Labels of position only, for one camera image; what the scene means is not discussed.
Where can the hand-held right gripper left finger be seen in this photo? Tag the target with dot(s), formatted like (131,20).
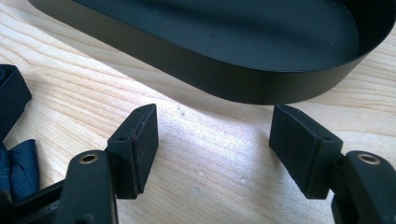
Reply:
(134,161)

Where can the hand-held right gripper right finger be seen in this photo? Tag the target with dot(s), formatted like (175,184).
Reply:
(300,149)

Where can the black oval tray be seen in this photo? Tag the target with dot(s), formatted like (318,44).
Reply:
(218,77)

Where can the dark blue cloth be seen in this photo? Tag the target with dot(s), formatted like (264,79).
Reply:
(21,169)

